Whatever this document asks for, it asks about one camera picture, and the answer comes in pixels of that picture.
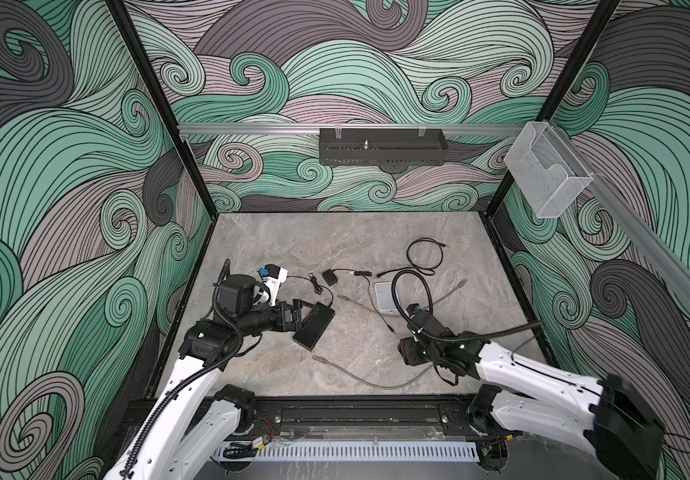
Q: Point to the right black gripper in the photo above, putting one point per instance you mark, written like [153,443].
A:
[405,347]

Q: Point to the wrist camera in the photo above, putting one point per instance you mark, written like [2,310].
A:
[418,316]
[273,276]

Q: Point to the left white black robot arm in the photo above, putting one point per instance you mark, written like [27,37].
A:
[172,443]

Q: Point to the aluminium wall rail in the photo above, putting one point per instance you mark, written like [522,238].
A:
[265,128]

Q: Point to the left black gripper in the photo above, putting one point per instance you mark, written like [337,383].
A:
[295,323]

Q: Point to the white network switch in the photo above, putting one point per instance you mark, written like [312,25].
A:
[384,298]

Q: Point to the black wall tray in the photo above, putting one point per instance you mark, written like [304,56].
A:
[383,148]

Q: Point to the black power adapter with cable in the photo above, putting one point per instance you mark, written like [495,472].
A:
[318,288]

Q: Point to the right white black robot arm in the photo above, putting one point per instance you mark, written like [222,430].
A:
[607,418]

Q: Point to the black network switch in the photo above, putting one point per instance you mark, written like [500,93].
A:
[312,334]

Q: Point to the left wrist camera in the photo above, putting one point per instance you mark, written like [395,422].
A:
[273,276]

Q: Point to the white slotted cable duct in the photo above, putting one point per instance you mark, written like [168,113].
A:
[360,451]

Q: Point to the clear plastic wall holder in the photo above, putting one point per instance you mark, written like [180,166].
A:
[549,171]

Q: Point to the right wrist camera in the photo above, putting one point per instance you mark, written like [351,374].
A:
[418,316]

